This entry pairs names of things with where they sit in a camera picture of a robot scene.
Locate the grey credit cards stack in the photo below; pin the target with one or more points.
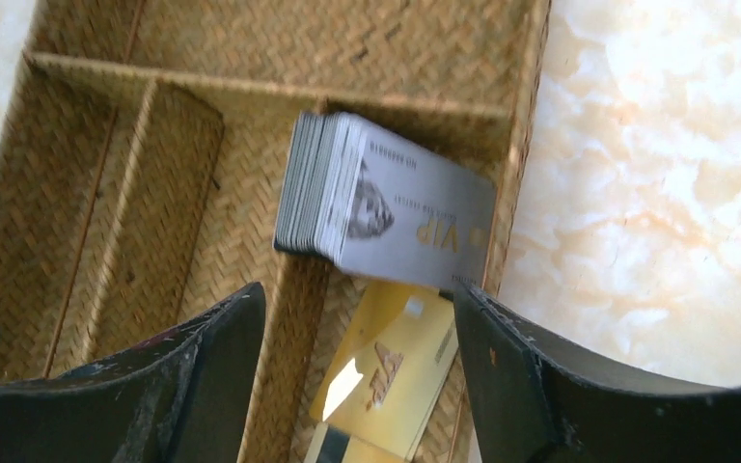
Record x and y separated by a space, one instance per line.
380 206

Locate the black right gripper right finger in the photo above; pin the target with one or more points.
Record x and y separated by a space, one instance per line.
538 397

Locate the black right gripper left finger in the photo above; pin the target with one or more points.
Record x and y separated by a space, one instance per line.
180 396

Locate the gold cards in tray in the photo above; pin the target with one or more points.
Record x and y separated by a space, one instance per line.
385 377

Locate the brown woven divided tray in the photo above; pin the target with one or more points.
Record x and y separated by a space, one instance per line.
142 159

